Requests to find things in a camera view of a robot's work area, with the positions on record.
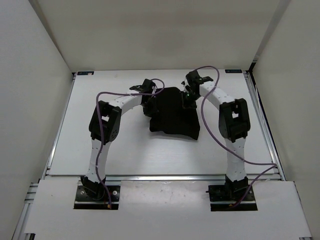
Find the blue corner label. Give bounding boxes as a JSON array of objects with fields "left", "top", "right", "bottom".
[
  {"left": 225, "top": 69, "right": 243, "bottom": 74},
  {"left": 77, "top": 71, "right": 95, "bottom": 76}
]

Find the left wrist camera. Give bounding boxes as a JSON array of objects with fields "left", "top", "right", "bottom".
[{"left": 129, "top": 78, "right": 156, "bottom": 94}]

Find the black skirt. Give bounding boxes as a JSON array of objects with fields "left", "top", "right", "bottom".
[{"left": 148, "top": 87, "right": 200, "bottom": 140}]

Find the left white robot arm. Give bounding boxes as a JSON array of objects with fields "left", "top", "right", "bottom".
[{"left": 81, "top": 78, "right": 162, "bottom": 200}]

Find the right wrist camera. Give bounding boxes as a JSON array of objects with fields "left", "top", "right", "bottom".
[{"left": 185, "top": 70, "right": 214, "bottom": 86}]

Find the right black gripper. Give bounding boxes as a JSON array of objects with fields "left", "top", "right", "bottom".
[{"left": 179, "top": 90, "right": 200, "bottom": 116}]

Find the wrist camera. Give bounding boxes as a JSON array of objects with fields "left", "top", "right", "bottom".
[
  {"left": 129, "top": 78, "right": 156, "bottom": 94},
  {"left": 185, "top": 70, "right": 214, "bottom": 86}
]

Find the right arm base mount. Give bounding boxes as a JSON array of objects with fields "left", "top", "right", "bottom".
[{"left": 206, "top": 176, "right": 258, "bottom": 212}]

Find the right blue corner label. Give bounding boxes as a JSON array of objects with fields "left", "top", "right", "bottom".
[{"left": 225, "top": 69, "right": 243, "bottom": 74}]

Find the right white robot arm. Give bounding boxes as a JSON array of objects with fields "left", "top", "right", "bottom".
[{"left": 182, "top": 70, "right": 251, "bottom": 200}]

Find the left blue corner label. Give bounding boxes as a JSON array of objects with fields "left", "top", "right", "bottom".
[{"left": 77, "top": 71, "right": 95, "bottom": 76}]

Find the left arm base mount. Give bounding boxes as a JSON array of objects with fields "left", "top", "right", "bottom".
[{"left": 73, "top": 176, "right": 121, "bottom": 210}]

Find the aluminium front rail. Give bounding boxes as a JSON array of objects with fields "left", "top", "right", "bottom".
[{"left": 44, "top": 173, "right": 282, "bottom": 182}]

